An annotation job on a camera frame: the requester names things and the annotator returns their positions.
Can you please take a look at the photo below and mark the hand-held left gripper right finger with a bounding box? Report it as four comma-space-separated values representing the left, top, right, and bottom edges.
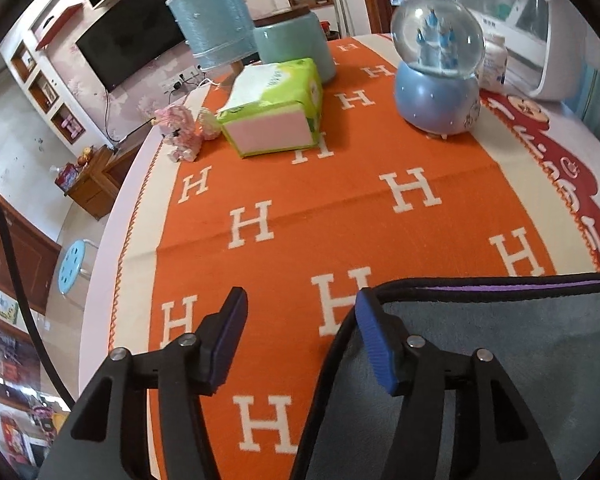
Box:
355, 288, 564, 480

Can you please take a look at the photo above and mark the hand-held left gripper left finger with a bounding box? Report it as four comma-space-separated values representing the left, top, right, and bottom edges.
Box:
39, 286, 249, 480

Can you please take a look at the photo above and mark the grey towel with black edge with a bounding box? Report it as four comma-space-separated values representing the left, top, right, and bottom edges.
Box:
290, 271, 600, 480

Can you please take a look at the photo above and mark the orange patterned blanket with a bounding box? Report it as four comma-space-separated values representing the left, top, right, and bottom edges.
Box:
108, 34, 581, 480

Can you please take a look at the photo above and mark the blue round stool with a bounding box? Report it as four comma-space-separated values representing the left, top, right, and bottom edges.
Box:
57, 240, 101, 301

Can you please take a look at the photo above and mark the wooden tv cabinet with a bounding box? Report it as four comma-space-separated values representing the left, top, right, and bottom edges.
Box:
62, 144, 126, 221

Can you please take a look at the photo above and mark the pink toy figure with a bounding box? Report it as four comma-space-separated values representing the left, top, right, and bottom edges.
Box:
150, 103, 205, 162

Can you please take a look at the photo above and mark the green tissue pack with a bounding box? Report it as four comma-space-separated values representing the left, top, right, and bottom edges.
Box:
216, 57, 326, 160

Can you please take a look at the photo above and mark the red and white printed cloth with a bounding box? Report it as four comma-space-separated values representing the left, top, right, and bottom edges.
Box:
480, 91, 600, 273

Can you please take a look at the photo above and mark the blue snow globe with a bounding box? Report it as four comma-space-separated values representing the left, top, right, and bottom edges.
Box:
390, 0, 486, 141

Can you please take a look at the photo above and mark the white pill bottle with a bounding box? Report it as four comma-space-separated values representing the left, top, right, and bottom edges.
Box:
475, 35, 510, 92

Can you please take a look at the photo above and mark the teal ceramic jar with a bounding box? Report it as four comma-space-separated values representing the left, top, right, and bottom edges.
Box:
252, 5, 337, 85

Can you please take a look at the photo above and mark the blue table lamp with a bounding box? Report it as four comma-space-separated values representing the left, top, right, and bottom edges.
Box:
166, 0, 259, 77

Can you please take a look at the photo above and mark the black television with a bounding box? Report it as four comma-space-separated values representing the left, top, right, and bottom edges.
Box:
75, 0, 218, 93

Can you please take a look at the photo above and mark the white appliance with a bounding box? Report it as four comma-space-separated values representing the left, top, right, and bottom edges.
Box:
452, 0, 593, 101

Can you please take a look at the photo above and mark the black cable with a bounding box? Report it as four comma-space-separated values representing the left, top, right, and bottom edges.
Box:
0, 180, 77, 411

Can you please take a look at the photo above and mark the white wall shelf unit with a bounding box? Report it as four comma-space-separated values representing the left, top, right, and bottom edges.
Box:
10, 2, 88, 146

